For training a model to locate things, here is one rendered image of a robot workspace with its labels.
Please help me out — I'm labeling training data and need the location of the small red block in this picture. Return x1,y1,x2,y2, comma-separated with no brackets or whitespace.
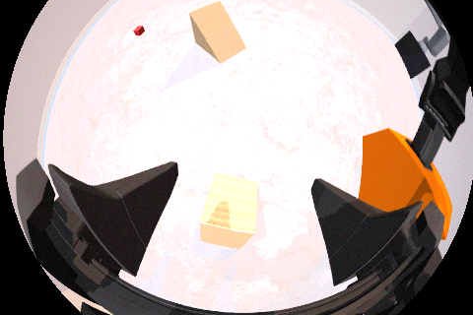
134,27,145,35

